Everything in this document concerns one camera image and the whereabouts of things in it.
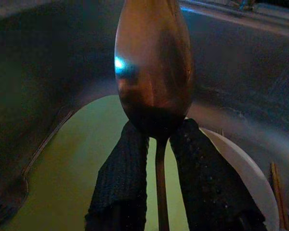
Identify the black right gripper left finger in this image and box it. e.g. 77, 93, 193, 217
84, 122, 150, 231

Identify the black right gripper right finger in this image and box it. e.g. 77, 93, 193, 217
169, 118, 267, 231

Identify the copper brown spoon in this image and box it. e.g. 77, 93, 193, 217
114, 0, 196, 231

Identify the white plate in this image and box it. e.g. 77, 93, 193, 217
184, 116, 280, 231

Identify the green plate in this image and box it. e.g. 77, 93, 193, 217
0, 94, 191, 231

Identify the brown wooden stick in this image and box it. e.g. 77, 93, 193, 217
269, 161, 289, 231

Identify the stainless steel sink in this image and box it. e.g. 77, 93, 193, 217
0, 0, 289, 231

